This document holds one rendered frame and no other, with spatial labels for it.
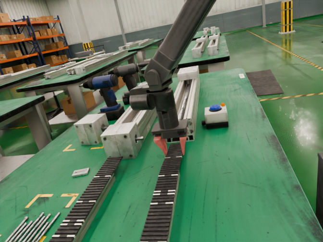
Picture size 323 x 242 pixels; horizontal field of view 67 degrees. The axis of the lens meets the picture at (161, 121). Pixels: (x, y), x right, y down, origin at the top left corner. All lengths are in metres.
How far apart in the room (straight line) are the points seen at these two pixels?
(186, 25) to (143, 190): 0.42
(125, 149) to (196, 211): 0.34
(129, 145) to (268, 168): 0.41
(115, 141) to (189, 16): 0.44
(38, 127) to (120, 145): 1.85
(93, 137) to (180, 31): 0.56
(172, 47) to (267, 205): 0.41
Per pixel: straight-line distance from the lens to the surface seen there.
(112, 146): 0.81
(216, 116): 0.89
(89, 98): 3.89
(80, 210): 0.61
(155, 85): 0.63
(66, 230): 0.59
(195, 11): 0.59
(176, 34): 0.60
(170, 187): 0.59
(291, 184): 0.64
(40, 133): 2.61
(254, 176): 0.65
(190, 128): 0.82
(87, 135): 1.00
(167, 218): 0.52
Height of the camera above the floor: 1.16
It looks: 21 degrees down
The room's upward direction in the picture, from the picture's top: 12 degrees counter-clockwise
